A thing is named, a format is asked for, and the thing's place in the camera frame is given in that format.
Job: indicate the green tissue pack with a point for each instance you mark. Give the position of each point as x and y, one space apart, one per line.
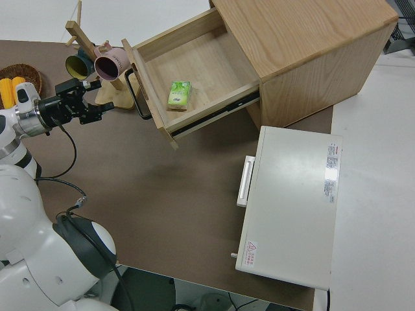
179 95

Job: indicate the pink mug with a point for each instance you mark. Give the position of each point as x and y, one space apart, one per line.
108 64

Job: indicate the red warning sticker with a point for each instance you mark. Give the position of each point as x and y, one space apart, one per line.
251 252

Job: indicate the brown table mat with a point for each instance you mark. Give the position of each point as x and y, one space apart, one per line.
162 181

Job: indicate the wooden mug rack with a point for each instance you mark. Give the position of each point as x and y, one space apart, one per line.
113 94

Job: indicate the white text label sticker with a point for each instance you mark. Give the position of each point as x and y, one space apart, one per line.
331 171

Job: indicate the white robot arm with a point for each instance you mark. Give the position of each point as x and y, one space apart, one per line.
32 252

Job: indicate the wooden drawer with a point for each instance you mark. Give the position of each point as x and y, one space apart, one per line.
201 55

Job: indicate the dark grey background object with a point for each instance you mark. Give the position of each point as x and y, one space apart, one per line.
400 35

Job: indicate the brown wicker basket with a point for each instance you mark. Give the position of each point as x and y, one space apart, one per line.
30 73

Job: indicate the dark green yellow-lined mug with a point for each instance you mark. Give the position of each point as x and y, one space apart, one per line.
76 66

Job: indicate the black round pedestal base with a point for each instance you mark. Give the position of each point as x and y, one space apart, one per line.
149 291

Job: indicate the small white oven knob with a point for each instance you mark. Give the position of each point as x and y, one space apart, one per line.
232 255

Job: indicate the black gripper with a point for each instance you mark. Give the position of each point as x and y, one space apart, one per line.
60 110

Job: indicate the grey object under table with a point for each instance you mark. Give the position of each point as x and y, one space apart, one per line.
214 301

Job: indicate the black drawer slide rail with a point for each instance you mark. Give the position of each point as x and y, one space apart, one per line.
207 118

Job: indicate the white toaster oven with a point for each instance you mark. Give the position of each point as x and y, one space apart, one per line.
288 207

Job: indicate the light wooden cabinet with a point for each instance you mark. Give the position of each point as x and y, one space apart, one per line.
308 35

